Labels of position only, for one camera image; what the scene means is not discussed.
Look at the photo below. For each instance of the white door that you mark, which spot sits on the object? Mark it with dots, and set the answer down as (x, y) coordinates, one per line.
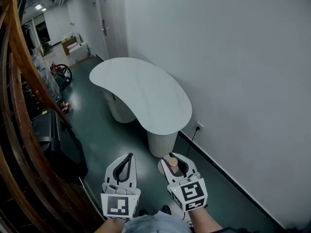
(113, 21)

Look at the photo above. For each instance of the brown wooden stair railing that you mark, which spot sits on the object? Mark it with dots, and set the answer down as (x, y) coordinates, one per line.
(22, 105)

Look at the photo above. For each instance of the plastic wrapped bundle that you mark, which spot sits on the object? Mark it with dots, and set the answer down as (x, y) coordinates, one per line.
(47, 79)

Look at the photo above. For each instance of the person's right forearm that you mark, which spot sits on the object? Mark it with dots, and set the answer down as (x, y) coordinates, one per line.
(204, 221)

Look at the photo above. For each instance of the person's light blue shorts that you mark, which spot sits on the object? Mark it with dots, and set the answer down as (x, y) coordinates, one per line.
(155, 223)

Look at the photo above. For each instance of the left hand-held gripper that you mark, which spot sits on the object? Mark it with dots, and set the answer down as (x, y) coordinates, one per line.
(118, 204)

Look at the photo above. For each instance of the person's black shoe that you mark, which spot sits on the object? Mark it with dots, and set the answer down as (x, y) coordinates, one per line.
(143, 212)
(166, 209)

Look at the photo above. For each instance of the red fire extinguisher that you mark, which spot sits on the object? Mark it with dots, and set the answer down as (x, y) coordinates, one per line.
(56, 69)

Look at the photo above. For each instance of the person's left forearm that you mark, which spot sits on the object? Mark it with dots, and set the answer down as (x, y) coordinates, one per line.
(109, 227)

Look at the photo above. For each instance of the small tan cylinder object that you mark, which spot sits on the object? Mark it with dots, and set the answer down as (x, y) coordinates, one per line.
(173, 162)

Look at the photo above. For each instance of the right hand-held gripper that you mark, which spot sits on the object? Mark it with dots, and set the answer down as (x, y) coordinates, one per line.
(192, 194)

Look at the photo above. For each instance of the white wall outlet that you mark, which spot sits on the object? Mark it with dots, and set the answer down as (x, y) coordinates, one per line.
(200, 125)

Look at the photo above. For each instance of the black suitcase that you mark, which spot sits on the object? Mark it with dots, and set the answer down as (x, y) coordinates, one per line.
(53, 142)

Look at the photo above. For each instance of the white kidney-shaped table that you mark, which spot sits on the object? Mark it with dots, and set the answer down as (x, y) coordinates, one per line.
(136, 81)

